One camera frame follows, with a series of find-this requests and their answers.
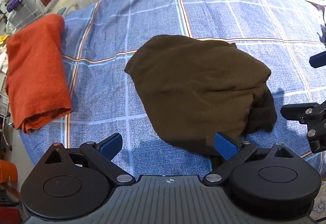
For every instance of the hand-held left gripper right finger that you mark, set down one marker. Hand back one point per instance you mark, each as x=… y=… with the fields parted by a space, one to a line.
x=225 y=146

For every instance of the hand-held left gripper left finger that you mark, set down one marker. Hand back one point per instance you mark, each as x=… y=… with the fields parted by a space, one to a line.
x=112 y=145

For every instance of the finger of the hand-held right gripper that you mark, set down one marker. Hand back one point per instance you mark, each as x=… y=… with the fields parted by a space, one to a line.
x=318 y=60
x=303 y=113

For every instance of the dark brown sweater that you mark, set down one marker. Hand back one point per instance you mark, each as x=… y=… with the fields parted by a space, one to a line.
x=191 y=73

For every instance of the orange container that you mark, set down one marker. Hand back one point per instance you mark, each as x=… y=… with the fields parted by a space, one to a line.
x=7 y=170

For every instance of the orange sweater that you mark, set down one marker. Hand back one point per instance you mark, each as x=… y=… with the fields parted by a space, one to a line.
x=35 y=60

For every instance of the blue plaid bed sheet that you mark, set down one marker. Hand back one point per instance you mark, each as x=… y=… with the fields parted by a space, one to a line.
x=152 y=22

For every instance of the purple cloth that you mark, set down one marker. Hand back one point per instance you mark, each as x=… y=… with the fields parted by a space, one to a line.
x=15 y=2

